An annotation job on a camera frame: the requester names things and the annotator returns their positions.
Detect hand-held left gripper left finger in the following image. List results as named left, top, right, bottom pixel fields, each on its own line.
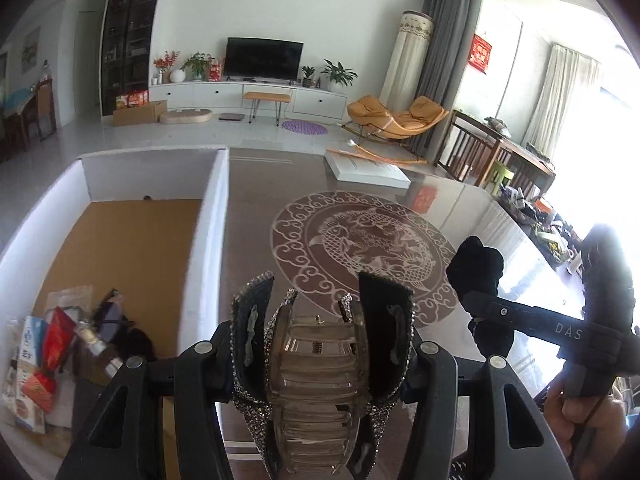
left=55, top=320, right=236, bottom=480

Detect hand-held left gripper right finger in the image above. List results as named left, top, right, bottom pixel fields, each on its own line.
left=397, top=340, right=563, bottom=480

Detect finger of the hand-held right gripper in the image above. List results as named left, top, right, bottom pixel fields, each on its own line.
left=460, top=292, right=551, bottom=336

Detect black sock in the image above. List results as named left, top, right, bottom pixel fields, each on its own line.
left=117, top=330, right=157, bottom=363
left=446, top=236, right=516, bottom=356

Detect rhinestone hair claw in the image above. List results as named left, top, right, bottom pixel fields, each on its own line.
left=231, top=271, right=417, bottom=480

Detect white cardboard box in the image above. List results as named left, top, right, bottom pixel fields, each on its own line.
left=0, top=147, right=232, bottom=480

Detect phone case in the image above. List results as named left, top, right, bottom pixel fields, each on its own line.
left=47, top=285, right=95, bottom=323

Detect red packet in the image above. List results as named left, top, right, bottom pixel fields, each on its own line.
left=22, top=307, right=77, bottom=413

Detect blue white toothpaste box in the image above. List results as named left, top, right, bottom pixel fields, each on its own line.
left=2, top=316, right=51, bottom=432

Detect person's right hand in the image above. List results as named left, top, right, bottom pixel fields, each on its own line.
left=542, top=382, right=626, bottom=466

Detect green plastic stool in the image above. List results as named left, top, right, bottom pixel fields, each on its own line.
left=487, top=162, right=516, bottom=196

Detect cluttered wooden side table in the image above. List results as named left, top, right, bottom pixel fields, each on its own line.
left=492, top=127, right=557, bottom=201

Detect white flat box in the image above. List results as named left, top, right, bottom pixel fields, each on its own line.
left=326, top=141, right=412, bottom=190

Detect orange rocking chair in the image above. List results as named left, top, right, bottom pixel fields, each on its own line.
left=341, top=95, right=450, bottom=142

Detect white sheer curtain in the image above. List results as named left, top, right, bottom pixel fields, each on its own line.
left=520, top=44, right=601, bottom=156

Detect beige oval cushion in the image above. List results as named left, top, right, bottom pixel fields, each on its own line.
left=159, top=108, right=213, bottom=125

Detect purple round mat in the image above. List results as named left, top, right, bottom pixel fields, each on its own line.
left=281, top=119, right=329, bottom=136

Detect brown cardboard carton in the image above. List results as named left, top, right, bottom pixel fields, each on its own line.
left=112, top=100, right=168, bottom=127

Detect white television cabinet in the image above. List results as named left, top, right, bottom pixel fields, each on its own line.
left=148, top=81, right=349, bottom=118

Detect wooden bench with metal legs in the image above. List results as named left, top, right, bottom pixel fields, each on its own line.
left=243, top=91, right=292, bottom=126

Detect cream covered standing air conditioner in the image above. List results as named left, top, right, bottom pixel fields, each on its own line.
left=378, top=10, right=437, bottom=111

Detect orange snack boxes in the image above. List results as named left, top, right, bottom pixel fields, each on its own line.
left=116, top=90, right=150, bottom=109

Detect grey curtain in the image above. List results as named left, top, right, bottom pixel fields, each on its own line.
left=415, top=0, right=473, bottom=111

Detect large leafy potted plant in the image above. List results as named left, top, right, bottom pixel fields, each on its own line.
left=320, top=59, right=358, bottom=93

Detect bushy green potted plant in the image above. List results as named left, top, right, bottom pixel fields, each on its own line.
left=182, top=52, right=212, bottom=82

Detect red flowers in vase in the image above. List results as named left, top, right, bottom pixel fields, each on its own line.
left=152, top=51, right=181, bottom=85

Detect black television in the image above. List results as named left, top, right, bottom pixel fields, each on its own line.
left=223, top=37, right=304, bottom=83

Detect wooden dining table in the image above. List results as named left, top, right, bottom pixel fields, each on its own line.
left=0, top=90, right=38, bottom=153

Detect black display cabinet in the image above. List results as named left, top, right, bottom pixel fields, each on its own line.
left=100, top=0, right=166, bottom=118

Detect red wall poster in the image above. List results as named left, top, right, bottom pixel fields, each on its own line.
left=470, top=34, right=493, bottom=75

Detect framed wall painting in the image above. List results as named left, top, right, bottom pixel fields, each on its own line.
left=21, top=27, right=41, bottom=72

